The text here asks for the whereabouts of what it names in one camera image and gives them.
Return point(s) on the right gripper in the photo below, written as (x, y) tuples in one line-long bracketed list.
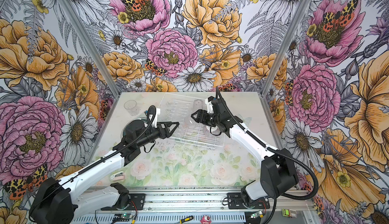
[(201, 116)]

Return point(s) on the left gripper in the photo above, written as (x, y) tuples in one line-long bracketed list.
[(168, 133)]

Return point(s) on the green rimmed plate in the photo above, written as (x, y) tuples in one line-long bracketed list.
[(135, 128)]

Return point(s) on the clear glass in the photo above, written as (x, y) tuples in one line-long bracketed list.
[(198, 104), (131, 107)]

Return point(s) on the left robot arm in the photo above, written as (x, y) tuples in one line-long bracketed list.
[(60, 201)]

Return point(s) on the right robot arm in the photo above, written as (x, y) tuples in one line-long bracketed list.
[(278, 173)]

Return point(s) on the small pink white object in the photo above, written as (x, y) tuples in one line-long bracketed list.
[(118, 176)]

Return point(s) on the pink round object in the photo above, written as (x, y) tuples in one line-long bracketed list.
[(206, 220)]

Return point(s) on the small green display device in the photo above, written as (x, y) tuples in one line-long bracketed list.
[(289, 213)]

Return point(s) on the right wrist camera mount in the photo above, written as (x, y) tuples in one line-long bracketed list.
[(209, 105)]

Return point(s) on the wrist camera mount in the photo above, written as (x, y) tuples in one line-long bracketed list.
[(153, 116), (209, 105)]

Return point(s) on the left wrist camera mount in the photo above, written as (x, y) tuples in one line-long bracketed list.
[(153, 116)]

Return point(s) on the white wire dish rack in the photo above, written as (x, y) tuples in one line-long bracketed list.
[(176, 107)]

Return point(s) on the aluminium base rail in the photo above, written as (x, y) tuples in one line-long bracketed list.
[(200, 199)]

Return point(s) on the yellow handled screwdriver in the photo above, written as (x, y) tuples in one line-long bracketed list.
[(187, 219)]

